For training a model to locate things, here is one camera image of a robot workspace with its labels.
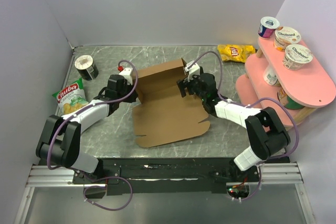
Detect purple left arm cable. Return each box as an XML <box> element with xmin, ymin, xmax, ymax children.
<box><xmin>46</xmin><ymin>60</ymin><xmax>139</xmax><ymax>211</ymax></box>

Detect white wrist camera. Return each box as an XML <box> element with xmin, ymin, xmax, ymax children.
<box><xmin>184</xmin><ymin>61</ymin><xmax>201</xmax><ymax>81</ymax></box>
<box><xmin>119</xmin><ymin>68</ymin><xmax>133</xmax><ymax>85</ymax></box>

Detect aluminium rail frame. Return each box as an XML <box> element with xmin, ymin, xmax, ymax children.
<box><xmin>14</xmin><ymin>140</ymin><xmax>316</xmax><ymax>224</ymax></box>

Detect brown cardboard box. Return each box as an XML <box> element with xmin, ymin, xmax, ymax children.
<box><xmin>132</xmin><ymin>58</ymin><xmax>211</xmax><ymax>148</ymax></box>

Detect Chobani yogurt cup rear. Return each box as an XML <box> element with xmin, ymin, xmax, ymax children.
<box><xmin>274</xmin><ymin>26</ymin><xmax>301</xmax><ymax>51</ymax></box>

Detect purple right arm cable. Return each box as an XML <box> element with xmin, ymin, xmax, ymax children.
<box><xmin>186</xmin><ymin>51</ymin><xmax>300</xmax><ymax>201</ymax></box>

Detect green can lower shelf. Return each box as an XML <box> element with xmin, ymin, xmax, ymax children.
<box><xmin>277</xmin><ymin>88</ymin><xmax>305</xmax><ymax>110</ymax></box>

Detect Chobani yogurt cup front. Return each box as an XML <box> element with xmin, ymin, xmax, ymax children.
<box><xmin>282</xmin><ymin>44</ymin><xmax>313</xmax><ymax>71</ymax></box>

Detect white cup middle shelf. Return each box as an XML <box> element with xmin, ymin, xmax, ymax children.
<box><xmin>263</xmin><ymin>65</ymin><xmax>281</xmax><ymax>87</ymax></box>

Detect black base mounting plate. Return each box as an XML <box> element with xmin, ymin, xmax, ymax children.
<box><xmin>70</xmin><ymin>157</ymin><xmax>265</xmax><ymax>196</ymax></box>

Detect pink three-tier shelf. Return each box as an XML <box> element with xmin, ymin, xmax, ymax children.
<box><xmin>235</xmin><ymin>37</ymin><xmax>335</xmax><ymax>127</ymax></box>

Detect green Chuba chips bag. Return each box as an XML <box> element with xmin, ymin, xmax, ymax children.
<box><xmin>52</xmin><ymin>78</ymin><xmax>89</xmax><ymax>115</ymax></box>

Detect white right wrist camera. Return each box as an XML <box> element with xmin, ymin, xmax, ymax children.
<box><xmin>184</xmin><ymin>61</ymin><xmax>201</xmax><ymax>81</ymax></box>

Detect yellow Lays chips bag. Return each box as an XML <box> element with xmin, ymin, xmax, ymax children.
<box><xmin>217</xmin><ymin>44</ymin><xmax>256</xmax><ymax>63</ymax></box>

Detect black can white lid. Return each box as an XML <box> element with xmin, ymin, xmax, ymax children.
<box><xmin>75</xmin><ymin>55</ymin><xmax>99</xmax><ymax>81</ymax></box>

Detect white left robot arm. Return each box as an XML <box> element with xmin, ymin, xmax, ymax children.
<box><xmin>36</xmin><ymin>70</ymin><xmax>138</xmax><ymax>183</ymax></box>

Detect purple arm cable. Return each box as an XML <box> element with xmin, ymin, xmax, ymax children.
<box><xmin>46</xmin><ymin>60</ymin><xmax>139</xmax><ymax>211</ymax></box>
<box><xmin>186</xmin><ymin>51</ymin><xmax>300</xmax><ymax>201</ymax></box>

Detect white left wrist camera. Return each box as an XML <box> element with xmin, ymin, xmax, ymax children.
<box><xmin>119</xmin><ymin>68</ymin><xmax>133</xmax><ymax>85</ymax></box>

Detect chobani yogurt cup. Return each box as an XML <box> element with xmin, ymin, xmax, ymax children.
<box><xmin>282</xmin><ymin>44</ymin><xmax>313</xmax><ymax>71</ymax></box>
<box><xmin>274</xmin><ymin>26</ymin><xmax>301</xmax><ymax>51</ymax></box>

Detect purple white yogurt cup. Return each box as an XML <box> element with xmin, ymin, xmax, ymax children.
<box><xmin>258</xmin><ymin>16</ymin><xmax>280</xmax><ymax>39</ymax></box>

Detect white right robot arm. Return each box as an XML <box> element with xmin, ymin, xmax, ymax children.
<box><xmin>176</xmin><ymin>73</ymin><xmax>291</xmax><ymax>182</ymax></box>

